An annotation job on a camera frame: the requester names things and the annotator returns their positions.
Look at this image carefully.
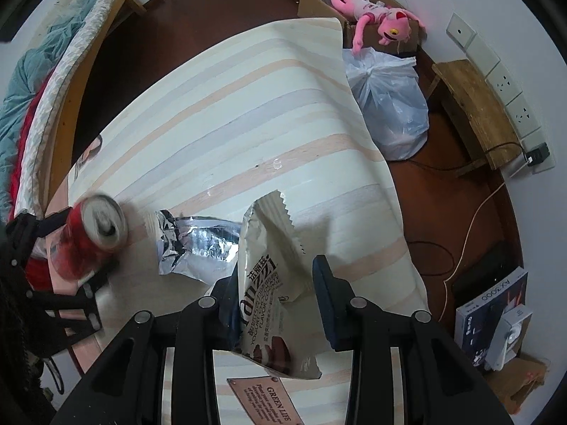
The red drink can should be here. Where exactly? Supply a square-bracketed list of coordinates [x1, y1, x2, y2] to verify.
[47, 193, 129, 282]

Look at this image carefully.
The silver foil wrapper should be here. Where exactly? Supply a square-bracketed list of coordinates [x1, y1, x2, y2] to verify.
[152, 209, 245, 284]

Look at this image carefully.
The wooden stool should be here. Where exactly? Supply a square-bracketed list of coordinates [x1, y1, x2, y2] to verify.
[426, 58, 524, 178]

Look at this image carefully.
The white plastic bag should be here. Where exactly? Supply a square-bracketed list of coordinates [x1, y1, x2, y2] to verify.
[343, 46, 430, 161]

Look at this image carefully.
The wooden bed frame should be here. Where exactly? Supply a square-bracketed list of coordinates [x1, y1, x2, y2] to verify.
[79, 0, 148, 77]

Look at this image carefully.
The white device box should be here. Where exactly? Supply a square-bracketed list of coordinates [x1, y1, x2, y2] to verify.
[484, 304, 533, 372]

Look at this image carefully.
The cardboard box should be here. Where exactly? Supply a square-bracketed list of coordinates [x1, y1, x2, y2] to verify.
[296, 0, 422, 57]

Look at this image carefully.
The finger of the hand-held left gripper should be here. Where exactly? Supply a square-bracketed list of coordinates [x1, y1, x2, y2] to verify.
[5, 207, 74, 267]
[27, 266, 117, 357]

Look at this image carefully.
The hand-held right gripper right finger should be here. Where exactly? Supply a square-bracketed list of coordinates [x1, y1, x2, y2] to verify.
[312, 255, 504, 425]

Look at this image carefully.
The white snack wrapper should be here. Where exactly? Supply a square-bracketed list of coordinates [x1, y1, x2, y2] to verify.
[228, 190, 322, 381]

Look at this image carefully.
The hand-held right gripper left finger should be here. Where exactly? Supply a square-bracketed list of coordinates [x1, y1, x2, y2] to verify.
[50, 270, 241, 425]

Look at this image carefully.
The brown cardboard piece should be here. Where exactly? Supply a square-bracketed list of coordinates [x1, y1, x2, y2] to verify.
[482, 353, 550, 413]

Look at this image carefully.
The black charger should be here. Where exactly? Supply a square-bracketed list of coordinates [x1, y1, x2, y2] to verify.
[524, 142, 551, 166]

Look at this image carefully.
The black box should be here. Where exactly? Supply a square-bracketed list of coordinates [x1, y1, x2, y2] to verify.
[451, 241, 517, 306]

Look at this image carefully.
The blue and white box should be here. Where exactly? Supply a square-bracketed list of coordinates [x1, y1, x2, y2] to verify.
[454, 267, 529, 368]

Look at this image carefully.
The pink brown table cloth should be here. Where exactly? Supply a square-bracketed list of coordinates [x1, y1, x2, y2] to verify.
[40, 176, 110, 380]

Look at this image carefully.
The pink plush toy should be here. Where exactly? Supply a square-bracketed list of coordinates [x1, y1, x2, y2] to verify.
[302, 0, 427, 54]

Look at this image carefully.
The white wall socket panel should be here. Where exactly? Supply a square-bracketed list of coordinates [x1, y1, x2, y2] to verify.
[445, 12, 556, 178]

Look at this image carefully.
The black cable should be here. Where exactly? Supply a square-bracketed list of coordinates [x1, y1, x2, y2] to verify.
[402, 141, 529, 276]

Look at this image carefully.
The striped table cloth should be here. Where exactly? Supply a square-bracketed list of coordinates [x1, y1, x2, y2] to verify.
[66, 16, 431, 425]

